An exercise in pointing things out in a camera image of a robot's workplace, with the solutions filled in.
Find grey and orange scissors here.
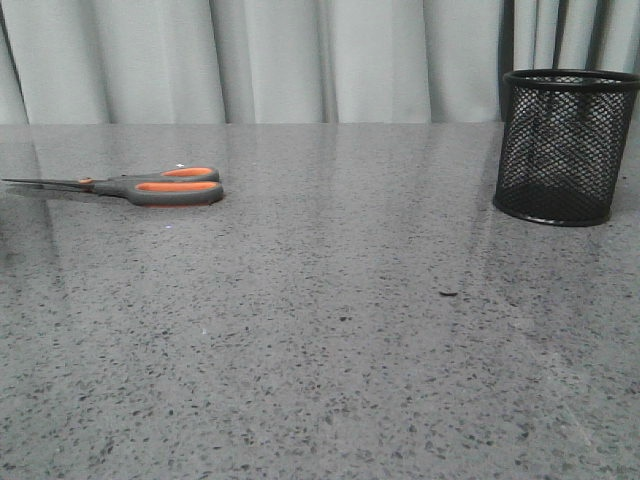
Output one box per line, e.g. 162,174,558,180
7,167,224,207

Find black mesh pen bucket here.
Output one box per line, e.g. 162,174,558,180
493,69,639,227

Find grey curtain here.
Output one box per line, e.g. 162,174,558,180
1,1,639,124

